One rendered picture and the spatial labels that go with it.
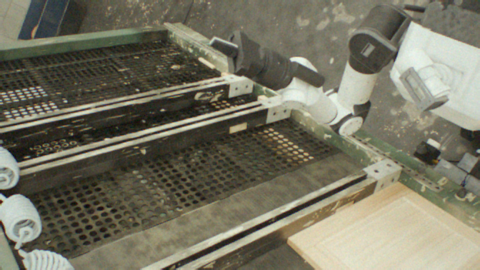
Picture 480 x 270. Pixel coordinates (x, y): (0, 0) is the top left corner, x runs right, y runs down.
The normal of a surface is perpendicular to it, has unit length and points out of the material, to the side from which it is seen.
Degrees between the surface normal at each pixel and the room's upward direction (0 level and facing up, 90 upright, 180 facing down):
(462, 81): 23
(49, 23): 90
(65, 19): 90
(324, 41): 0
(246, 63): 74
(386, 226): 58
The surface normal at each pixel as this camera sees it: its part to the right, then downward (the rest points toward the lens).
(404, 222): 0.11, -0.84
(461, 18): -0.77, 0.11
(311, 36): -0.61, -0.24
